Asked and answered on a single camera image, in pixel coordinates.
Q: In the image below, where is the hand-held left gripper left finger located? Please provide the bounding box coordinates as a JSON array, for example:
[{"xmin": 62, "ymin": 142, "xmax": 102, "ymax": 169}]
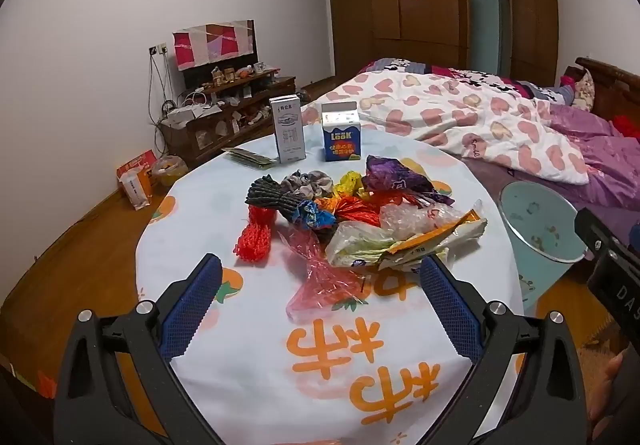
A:
[{"xmin": 52, "ymin": 252, "xmax": 236, "ymax": 445}]

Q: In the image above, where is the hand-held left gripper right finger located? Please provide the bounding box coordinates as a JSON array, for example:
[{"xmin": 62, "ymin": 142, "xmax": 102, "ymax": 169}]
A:
[{"xmin": 419, "ymin": 254, "xmax": 586, "ymax": 445}]

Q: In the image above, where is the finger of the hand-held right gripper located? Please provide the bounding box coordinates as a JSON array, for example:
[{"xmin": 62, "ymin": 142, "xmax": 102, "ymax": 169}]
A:
[{"xmin": 574, "ymin": 207, "xmax": 626, "ymax": 259}]

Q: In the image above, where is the light green waste bin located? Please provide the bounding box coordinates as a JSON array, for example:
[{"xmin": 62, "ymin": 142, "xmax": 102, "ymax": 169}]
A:
[{"xmin": 499, "ymin": 182, "xmax": 591, "ymax": 316}]

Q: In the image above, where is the orange white snack packet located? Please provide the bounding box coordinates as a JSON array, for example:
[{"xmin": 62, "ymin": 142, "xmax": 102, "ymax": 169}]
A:
[{"xmin": 377, "ymin": 200, "xmax": 488, "ymax": 273}]

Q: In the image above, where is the red net bag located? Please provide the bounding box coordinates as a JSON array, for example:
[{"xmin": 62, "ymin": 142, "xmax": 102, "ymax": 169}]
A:
[{"xmin": 232, "ymin": 205, "xmax": 276, "ymax": 268}]

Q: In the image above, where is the pink transparent plastic bag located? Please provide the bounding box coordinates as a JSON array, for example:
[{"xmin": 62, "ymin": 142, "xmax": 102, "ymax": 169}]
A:
[{"xmin": 277, "ymin": 227, "xmax": 371, "ymax": 323}]

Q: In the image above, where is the orange-red plastic bag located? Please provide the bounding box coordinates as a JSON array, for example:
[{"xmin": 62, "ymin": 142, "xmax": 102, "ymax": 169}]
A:
[{"xmin": 320, "ymin": 192, "xmax": 416, "ymax": 228}]

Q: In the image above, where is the dark grey striped glove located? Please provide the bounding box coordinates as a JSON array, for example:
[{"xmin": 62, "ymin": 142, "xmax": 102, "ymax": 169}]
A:
[{"xmin": 246, "ymin": 176, "xmax": 306, "ymax": 226}]

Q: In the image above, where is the purple plastic bag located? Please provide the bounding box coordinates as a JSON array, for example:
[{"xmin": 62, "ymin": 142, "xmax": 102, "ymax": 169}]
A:
[{"xmin": 361, "ymin": 155, "xmax": 456, "ymax": 206}]

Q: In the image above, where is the blue wrapper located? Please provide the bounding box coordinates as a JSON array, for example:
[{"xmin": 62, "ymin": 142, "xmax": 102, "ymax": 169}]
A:
[{"xmin": 295, "ymin": 199, "xmax": 337, "ymax": 231}]

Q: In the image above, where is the yellow plastic bag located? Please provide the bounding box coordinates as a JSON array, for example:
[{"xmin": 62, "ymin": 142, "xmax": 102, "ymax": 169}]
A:
[{"xmin": 334, "ymin": 171, "xmax": 373, "ymax": 200}]

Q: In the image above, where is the grey scrunchie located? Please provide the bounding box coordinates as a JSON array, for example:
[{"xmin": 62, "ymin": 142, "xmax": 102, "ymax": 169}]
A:
[{"xmin": 280, "ymin": 169, "xmax": 333, "ymax": 198}]

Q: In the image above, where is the fruit print tablecloth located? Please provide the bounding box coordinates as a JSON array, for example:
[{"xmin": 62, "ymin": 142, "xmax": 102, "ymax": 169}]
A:
[{"xmin": 135, "ymin": 127, "xmax": 526, "ymax": 445}]

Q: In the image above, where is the purple bedcover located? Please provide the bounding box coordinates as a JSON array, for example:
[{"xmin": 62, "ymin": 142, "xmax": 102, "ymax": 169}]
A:
[{"xmin": 545, "ymin": 102, "xmax": 640, "ymax": 246}]

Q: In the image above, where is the yellowish plastic bag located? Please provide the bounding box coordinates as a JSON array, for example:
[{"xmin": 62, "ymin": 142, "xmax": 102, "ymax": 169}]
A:
[{"xmin": 150, "ymin": 156, "xmax": 190, "ymax": 190}]

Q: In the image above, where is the floral pillow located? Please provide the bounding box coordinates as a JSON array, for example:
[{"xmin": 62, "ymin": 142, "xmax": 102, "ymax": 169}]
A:
[{"xmin": 570, "ymin": 70, "xmax": 596, "ymax": 110}]

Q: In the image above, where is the orange cardboard box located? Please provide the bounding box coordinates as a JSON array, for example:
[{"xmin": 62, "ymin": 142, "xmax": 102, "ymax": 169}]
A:
[{"xmin": 116, "ymin": 150, "xmax": 156, "ymax": 186}]

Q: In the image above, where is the flat green packet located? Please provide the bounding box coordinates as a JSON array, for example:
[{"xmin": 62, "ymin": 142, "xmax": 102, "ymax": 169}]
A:
[{"xmin": 221, "ymin": 147, "xmax": 277, "ymax": 170}]

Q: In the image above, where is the heart print quilt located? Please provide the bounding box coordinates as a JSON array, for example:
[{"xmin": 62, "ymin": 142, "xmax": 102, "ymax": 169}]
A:
[{"xmin": 300, "ymin": 71, "xmax": 591, "ymax": 186}]

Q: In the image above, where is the tall white carton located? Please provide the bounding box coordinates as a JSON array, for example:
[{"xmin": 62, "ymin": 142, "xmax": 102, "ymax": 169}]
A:
[{"xmin": 269, "ymin": 95, "xmax": 307, "ymax": 163}]

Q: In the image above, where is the blue white carton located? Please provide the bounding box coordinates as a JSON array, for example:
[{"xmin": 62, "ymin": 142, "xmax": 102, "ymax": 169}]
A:
[{"xmin": 320, "ymin": 102, "xmax": 362, "ymax": 162}]

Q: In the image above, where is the dark wooden television cabinet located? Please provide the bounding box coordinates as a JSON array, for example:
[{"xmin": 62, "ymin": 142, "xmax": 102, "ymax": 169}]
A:
[{"xmin": 160, "ymin": 67, "xmax": 297, "ymax": 168}]

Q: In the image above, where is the row of small ornaments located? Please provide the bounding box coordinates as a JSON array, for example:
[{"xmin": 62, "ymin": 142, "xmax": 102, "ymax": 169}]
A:
[{"xmin": 210, "ymin": 62, "xmax": 278, "ymax": 86}]

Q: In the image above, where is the black television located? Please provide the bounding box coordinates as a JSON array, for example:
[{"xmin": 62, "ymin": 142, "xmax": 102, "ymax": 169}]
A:
[{"xmin": 172, "ymin": 20, "xmax": 259, "ymax": 90}]

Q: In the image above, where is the red pink patchwork cloth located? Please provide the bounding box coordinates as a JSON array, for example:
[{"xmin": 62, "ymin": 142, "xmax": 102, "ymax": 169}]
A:
[{"xmin": 172, "ymin": 20, "xmax": 255, "ymax": 72}]

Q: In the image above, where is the brown wooden wardrobe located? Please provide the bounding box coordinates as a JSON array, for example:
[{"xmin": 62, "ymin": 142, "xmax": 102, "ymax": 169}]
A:
[{"xmin": 302, "ymin": 0, "xmax": 561, "ymax": 98}]

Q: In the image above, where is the wooden bed frame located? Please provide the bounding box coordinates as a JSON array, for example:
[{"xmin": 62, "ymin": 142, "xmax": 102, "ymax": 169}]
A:
[{"xmin": 565, "ymin": 57, "xmax": 640, "ymax": 140}]

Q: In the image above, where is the bundle of cables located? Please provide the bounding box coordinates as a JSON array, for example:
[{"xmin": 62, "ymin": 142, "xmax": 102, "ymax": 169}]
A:
[{"xmin": 148, "ymin": 52, "xmax": 177, "ymax": 126}]

